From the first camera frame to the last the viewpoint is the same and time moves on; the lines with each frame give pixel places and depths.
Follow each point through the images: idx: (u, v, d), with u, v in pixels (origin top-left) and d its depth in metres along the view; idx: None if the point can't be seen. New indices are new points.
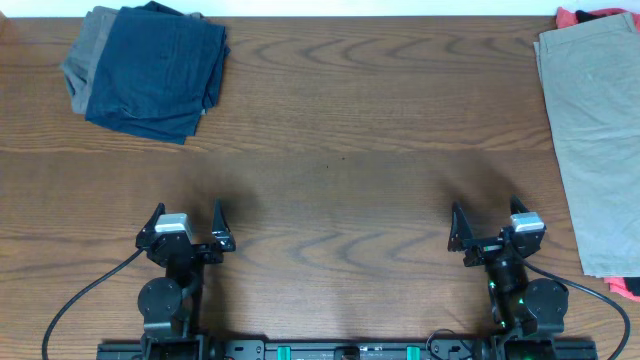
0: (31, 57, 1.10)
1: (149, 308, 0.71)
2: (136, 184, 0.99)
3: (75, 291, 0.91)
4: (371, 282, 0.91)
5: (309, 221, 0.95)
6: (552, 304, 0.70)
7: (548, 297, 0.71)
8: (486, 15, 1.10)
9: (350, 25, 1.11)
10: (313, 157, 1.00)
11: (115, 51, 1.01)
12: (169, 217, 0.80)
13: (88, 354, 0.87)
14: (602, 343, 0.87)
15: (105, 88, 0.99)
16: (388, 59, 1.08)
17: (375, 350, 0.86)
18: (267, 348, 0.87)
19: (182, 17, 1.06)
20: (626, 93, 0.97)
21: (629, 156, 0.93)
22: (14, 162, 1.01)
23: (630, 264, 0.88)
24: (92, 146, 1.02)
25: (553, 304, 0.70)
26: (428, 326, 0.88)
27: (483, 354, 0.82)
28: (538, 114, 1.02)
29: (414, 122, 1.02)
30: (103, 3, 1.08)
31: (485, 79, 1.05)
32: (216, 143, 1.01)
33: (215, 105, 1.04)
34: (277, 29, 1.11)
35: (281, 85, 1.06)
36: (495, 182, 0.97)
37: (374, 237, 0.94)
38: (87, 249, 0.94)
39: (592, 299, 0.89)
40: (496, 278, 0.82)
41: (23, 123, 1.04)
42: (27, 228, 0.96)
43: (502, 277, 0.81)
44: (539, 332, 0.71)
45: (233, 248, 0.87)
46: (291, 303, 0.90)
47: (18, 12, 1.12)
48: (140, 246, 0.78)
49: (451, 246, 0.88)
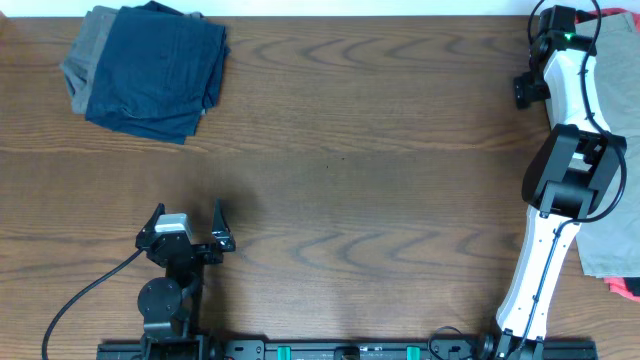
0: (30, 57, 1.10)
1: (149, 308, 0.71)
2: (136, 184, 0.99)
3: (75, 291, 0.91)
4: (371, 282, 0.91)
5: (310, 221, 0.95)
6: (584, 99, 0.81)
7: (586, 125, 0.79)
8: (486, 16, 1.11)
9: (350, 25, 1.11)
10: (313, 157, 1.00)
11: (116, 52, 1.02)
12: (169, 217, 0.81)
13: (88, 354, 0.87)
14: (602, 343, 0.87)
15: (105, 88, 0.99)
16: (388, 59, 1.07)
17: (375, 350, 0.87)
18: (267, 348, 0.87)
19: (183, 17, 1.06)
20: (626, 93, 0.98)
21: (632, 155, 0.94)
22: (14, 162, 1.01)
23: (630, 264, 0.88)
24: (92, 146, 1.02)
25: (591, 65, 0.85)
26: (428, 326, 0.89)
27: (487, 348, 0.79)
28: (538, 114, 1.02)
29: (414, 122, 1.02)
30: (103, 2, 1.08)
31: (485, 78, 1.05)
32: (216, 143, 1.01)
33: (215, 104, 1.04)
34: (276, 28, 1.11)
35: (281, 85, 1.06)
36: (495, 182, 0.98)
37: (374, 237, 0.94)
38: (87, 249, 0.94)
39: (591, 299, 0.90)
40: (559, 35, 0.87)
41: (23, 123, 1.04)
42: (27, 228, 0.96)
43: (551, 32, 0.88)
44: (568, 69, 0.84)
45: (233, 248, 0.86)
46: (291, 303, 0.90)
47: (19, 12, 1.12)
48: (140, 246, 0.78)
49: (514, 67, 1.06)
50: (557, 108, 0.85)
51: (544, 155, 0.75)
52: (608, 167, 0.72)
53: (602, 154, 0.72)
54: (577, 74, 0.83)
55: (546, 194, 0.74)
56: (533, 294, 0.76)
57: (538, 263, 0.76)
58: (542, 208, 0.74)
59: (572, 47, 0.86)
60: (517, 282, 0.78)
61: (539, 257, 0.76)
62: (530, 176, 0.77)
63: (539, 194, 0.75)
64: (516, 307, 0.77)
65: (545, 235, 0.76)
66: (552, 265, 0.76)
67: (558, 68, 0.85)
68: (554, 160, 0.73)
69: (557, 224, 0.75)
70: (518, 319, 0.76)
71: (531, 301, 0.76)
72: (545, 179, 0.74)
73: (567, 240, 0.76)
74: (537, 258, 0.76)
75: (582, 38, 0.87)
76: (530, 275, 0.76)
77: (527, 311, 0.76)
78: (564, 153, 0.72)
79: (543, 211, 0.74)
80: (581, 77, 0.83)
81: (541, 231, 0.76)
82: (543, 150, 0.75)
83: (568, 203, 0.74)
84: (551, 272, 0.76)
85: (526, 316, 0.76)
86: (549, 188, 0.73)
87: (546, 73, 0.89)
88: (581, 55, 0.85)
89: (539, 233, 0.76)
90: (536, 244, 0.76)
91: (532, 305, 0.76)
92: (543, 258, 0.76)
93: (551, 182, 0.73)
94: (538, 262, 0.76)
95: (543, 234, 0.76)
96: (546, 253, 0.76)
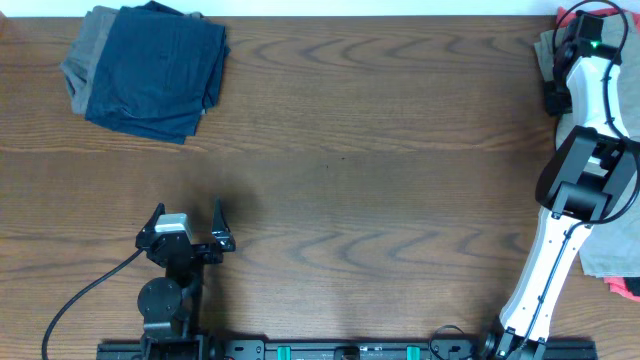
0: (30, 57, 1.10)
1: (149, 308, 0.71)
2: (136, 184, 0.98)
3: (74, 291, 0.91)
4: (371, 282, 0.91)
5: (310, 221, 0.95)
6: (606, 105, 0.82)
7: (605, 130, 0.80)
8: (486, 15, 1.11)
9: (350, 25, 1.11)
10: (313, 157, 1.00)
11: (116, 52, 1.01)
12: (169, 217, 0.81)
13: (88, 354, 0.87)
14: (602, 343, 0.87)
15: (105, 88, 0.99)
16: (387, 59, 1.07)
17: (375, 350, 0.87)
18: (267, 348, 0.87)
19: (183, 17, 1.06)
20: (627, 93, 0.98)
21: None
22: (14, 162, 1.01)
23: (630, 264, 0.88)
24: (92, 146, 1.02)
25: (616, 73, 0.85)
26: (428, 326, 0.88)
27: (489, 346, 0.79)
28: (538, 114, 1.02)
29: (414, 122, 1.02)
30: (103, 2, 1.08)
31: (485, 78, 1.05)
32: (216, 143, 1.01)
33: (215, 104, 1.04)
34: (276, 28, 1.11)
35: (281, 85, 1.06)
36: (495, 182, 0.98)
37: (374, 237, 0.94)
38: (87, 249, 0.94)
39: (591, 299, 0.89)
40: (584, 42, 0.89)
41: (23, 123, 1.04)
42: (27, 228, 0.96)
43: (578, 39, 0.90)
44: (591, 75, 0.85)
45: (233, 248, 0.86)
46: (291, 303, 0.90)
47: (19, 12, 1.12)
48: (140, 246, 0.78)
49: (514, 67, 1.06)
50: (577, 112, 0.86)
51: (560, 157, 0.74)
52: (624, 174, 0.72)
53: (619, 159, 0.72)
54: (600, 81, 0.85)
55: (559, 194, 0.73)
56: (538, 294, 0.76)
57: (545, 263, 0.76)
58: (555, 208, 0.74)
59: (597, 54, 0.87)
60: (523, 281, 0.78)
61: (546, 257, 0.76)
62: (546, 176, 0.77)
63: (552, 195, 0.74)
64: (521, 306, 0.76)
65: (555, 236, 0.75)
66: (560, 266, 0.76)
67: (581, 73, 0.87)
68: (570, 162, 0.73)
69: (568, 226, 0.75)
70: (522, 319, 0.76)
71: (536, 302, 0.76)
72: (559, 180, 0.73)
73: (578, 243, 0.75)
74: (545, 258, 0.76)
75: (607, 47, 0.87)
76: (537, 276, 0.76)
77: (531, 311, 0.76)
78: (581, 155, 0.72)
79: (555, 212, 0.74)
80: (604, 84, 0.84)
81: (551, 231, 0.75)
82: (560, 152, 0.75)
83: (581, 206, 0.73)
84: (559, 274, 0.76)
85: (530, 316, 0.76)
86: (563, 189, 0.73)
87: (568, 79, 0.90)
88: (605, 63, 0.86)
89: (550, 234, 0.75)
90: (544, 245, 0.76)
91: (537, 305, 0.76)
92: (551, 258, 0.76)
93: (565, 183, 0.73)
94: (546, 263, 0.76)
95: (553, 235, 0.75)
96: (553, 254, 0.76)
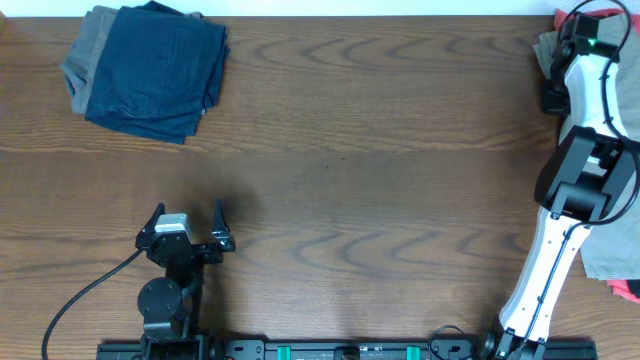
0: (30, 57, 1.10)
1: (150, 308, 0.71)
2: (136, 184, 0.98)
3: (75, 291, 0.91)
4: (371, 282, 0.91)
5: (310, 221, 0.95)
6: (604, 104, 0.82)
7: (604, 129, 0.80)
8: (486, 15, 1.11)
9: (350, 25, 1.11)
10: (313, 157, 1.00)
11: (116, 51, 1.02)
12: (169, 217, 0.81)
13: (88, 354, 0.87)
14: (602, 343, 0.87)
15: (105, 88, 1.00)
16: (388, 59, 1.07)
17: (375, 350, 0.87)
18: (267, 348, 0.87)
19: (183, 17, 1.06)
20: (627, 93, 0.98)
21: None
22: (14, 162, 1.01)
23: (633, 266, 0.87)
24: (92, 146, 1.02)
25: (614, 71, 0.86)
26: (428, 326, 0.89)
27: (488, 346, 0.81)
28: (538, 114, 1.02)
29: (414, 122, 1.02)
30: (103, 2, 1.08)
31: (486, 78, 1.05)
32: (216, 143, 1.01)
33: (215, 104, 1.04)
34: (276, 28, 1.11)
35: (281, 85, 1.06)
36: (495, 182, 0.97)
37: (374, 237, 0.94)
38: (87, 249, 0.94)
39: (591, 299, 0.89)
40: (581, 41, 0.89)
41: (23, 123, 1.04)
42: (27, 228, 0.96)
43: (575, 37, 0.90)
44: (589, 74, 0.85)
45: (233, 248, 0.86)
46: (291, 303, 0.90)
47: (19, 12, 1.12)
48: (140, 245, 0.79)
49: (514, 67, 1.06)
50: (575, 111, 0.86)
51: (558, 157, 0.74)
52: (624, 173, 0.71)
53: (616, 160, 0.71)
54: (598, 79, 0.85)
55: (558, 194, 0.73)
56: (538, 294, 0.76)
57: (544, 263, 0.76)
58: (553, 209, 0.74)
59: (594, 53, 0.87)
60: (523, 281, 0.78)
61: (546, 258, 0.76)
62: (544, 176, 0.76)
63: (551, 195, 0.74)
64: (521, 306, 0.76)
65: (554, 236, 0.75)
66: (559, 266, 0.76)
67: (579, 72, 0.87)
68: (568, 163, 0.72)
69: (568, 226, 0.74)
70: (522, 319, 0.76)
71: (536, 302, 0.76)
72: (558, 180, 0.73)
73: (577, 243, 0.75)
74: (544, 259, 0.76)
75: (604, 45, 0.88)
76: (536, 277, 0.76)
77: (531, 311, 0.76)
78: (578, 156, 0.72)
79: (553, 213, 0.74)
80: (602, 82, 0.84)
81: (550, 231, 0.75)
82: (559, 152, 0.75)
83: (579, 206, 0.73)
84: (558, 274, 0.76)
85: (530, 316, 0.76)
86: (561, 190, 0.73)
87: (566, 77, 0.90)
88: (603, 61, 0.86)
89: (549, 234, 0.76)
90: (543, 245, 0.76)
91: (537, 305, 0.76)
92: (550, 258, 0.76)
93: (563, 184, 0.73)
94: (545, 263, 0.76)
95: (552, 235, 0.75)
96: (553, 254, 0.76)
